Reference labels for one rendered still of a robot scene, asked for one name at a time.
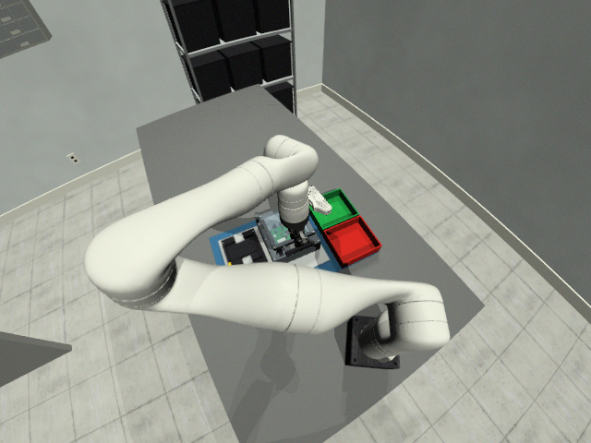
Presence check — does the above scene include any red bin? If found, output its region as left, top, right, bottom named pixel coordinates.
left=323, top=215, right=380, bottom=269

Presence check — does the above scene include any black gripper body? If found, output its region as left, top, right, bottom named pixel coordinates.
left=280, top=213, right=309, bottom=236

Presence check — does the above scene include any green bin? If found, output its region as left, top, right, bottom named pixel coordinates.
left=309, top=188, right=358, bottom=235

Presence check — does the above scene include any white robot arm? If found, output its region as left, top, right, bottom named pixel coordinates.
left=84, top=135, right=450, bottom=362

